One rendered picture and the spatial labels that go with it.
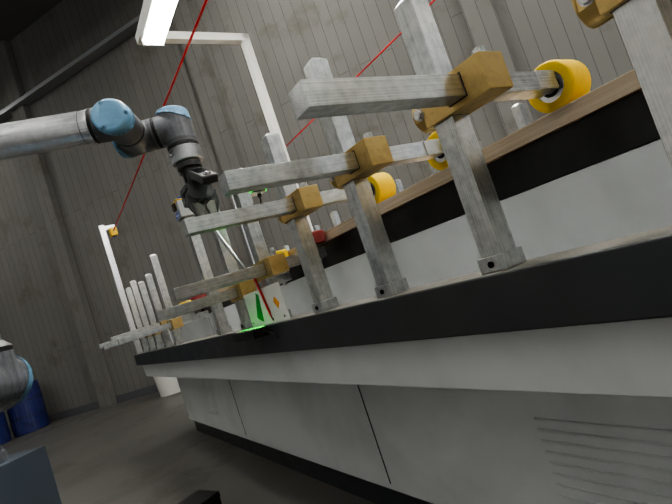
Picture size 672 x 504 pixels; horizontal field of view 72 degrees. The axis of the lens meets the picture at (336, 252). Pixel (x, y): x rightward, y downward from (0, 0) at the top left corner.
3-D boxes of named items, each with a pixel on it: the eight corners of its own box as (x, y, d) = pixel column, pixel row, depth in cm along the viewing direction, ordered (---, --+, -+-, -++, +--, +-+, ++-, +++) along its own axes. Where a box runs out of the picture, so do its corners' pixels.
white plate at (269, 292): (288, 319, 116) (276, 282, 117) (252, 327, 138) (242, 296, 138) (290, 318, 116) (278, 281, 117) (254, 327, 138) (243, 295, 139)
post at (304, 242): (331, 331, 102) (264, 131, 105) (323, 333, 105) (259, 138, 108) (343, 326, 104) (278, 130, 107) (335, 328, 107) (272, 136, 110)
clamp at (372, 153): (370, 165, 76) (360, 137, 77) (330, 192, 88) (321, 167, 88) (397, 161, 80) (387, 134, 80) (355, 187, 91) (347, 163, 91)
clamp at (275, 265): (273, 275, 118) (267, 256, 118) (254, 283, 129) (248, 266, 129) (292, 269, 121) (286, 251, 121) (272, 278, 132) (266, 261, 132)
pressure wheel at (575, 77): (544, 50, 72) (517, 96, 77) (585, 76, 68) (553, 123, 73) (564, 50, 75) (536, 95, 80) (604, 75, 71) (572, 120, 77)
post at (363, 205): (394, 302, 82) (310, 54, 85) (383, 305, 85) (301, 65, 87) (408, 297, 84) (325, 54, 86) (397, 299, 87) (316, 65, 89)
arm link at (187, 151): (203, 141, 132) (169, 144, 127) (208, 157, 132) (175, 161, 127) (195, 153, 140) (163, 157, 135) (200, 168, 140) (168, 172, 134)
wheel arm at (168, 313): (160, 324, 128) (155, 310, 128) (157, 325, 131) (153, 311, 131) (293, 282, 152) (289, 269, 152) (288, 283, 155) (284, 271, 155)
